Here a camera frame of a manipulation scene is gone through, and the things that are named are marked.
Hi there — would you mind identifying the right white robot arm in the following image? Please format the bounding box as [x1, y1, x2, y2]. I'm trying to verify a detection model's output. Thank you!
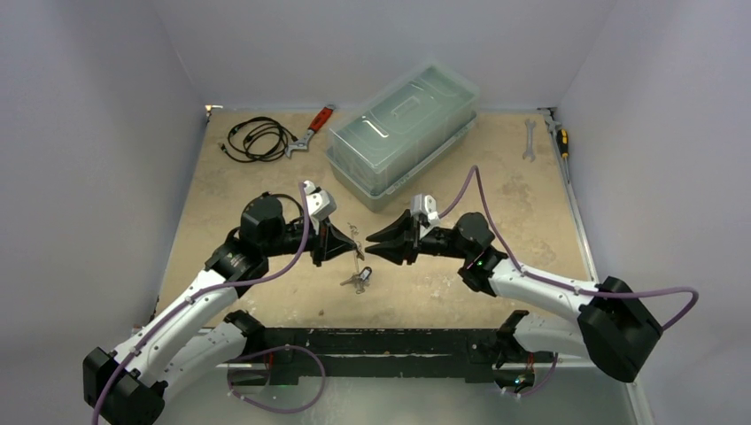
[365, 211, 662, 383]

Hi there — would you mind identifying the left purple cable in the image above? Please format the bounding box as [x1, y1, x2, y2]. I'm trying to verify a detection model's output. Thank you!
[91, 182, 312, 425]

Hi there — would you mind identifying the white oval keyring holder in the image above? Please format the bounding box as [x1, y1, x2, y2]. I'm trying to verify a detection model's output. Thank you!
[339, 223, 373, 295]

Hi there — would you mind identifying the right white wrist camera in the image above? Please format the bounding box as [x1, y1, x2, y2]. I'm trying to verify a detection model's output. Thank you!
[410, 194, 440, 231]

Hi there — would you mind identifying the red handled adjustable wrench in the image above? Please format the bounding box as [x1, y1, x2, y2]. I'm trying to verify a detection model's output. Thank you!
[284, 104, 336, 158]

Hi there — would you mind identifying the yellow black screwdriver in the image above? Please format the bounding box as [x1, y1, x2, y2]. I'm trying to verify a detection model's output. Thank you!
[556, 128, 570, 183]

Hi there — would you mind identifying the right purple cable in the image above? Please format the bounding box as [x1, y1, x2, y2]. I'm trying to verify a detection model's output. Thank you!
[438, 165, 701, 332]

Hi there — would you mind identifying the coiled black cable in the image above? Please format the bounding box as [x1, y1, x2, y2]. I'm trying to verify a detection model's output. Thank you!
[220, 116, 298, 164]

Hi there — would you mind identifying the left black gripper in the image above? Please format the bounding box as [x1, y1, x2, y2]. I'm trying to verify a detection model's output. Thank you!
[262, 214, 357, 267]

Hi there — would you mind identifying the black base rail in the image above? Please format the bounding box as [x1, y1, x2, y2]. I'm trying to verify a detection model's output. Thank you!
[246, 328, 527, 385]

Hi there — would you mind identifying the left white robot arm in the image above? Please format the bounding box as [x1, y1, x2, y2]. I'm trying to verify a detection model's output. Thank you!
[82, 188, 362, 424]

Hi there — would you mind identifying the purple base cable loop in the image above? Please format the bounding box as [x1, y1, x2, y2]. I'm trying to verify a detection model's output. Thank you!
[226, 344, 328, 414]

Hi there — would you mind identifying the clear plastic storage box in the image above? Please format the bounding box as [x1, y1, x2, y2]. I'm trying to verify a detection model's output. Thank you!
[325, 63, 480, 212]

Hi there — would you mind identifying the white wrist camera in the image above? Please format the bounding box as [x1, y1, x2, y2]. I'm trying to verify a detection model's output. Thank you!
[303, 181, 337, 221]
[410, 194, 440, 231]

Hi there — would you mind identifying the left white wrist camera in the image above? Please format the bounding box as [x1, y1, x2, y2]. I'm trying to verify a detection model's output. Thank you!
[303, 181, 337, 221]

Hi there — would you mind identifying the silver open-end spanner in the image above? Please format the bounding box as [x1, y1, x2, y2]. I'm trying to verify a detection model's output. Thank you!
[522, 119, 536, 162]

